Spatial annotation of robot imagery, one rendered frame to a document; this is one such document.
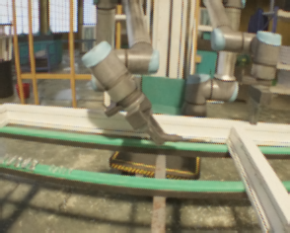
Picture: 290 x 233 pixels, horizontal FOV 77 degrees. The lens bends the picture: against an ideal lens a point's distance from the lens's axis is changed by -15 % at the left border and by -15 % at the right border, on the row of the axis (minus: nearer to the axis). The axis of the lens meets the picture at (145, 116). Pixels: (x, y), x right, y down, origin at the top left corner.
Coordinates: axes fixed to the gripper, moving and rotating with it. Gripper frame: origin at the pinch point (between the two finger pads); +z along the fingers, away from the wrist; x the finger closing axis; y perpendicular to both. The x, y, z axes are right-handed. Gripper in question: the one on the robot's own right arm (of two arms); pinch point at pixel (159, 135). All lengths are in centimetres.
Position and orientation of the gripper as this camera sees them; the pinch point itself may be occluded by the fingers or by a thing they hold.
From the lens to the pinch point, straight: 69.4
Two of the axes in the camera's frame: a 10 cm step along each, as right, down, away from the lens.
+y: 8.1, -4.7, -3.5
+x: 1.1, -4.7, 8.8
